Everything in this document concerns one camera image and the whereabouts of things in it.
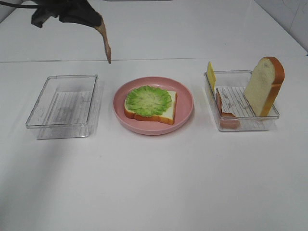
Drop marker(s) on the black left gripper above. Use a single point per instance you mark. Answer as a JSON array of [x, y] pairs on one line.
[[68, 11]]

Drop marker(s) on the bacon strip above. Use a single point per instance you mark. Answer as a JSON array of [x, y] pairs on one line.
[[102, 30], [228, 120]]

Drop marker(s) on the green lettuce leaf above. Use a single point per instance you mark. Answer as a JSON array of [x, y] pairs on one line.
[[148, 100]]

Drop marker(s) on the toast bread slice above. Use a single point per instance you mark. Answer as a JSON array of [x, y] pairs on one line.
[[264, 85], [167, 117]]

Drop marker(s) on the clear left plastic tray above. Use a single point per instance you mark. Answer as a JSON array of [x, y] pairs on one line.
[[67, 107]]

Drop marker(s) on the clear plastic tray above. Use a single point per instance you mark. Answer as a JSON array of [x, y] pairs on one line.
[[231, 85], [67, 107]]

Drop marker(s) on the pink round plate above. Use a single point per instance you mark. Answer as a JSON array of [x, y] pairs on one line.
[[184, 106]]

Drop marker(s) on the yellow cheese slice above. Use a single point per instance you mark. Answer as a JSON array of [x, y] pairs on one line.
[[211, 76]]

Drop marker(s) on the clear right plastic tray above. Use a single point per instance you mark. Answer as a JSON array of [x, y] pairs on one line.
[[231, 85]]

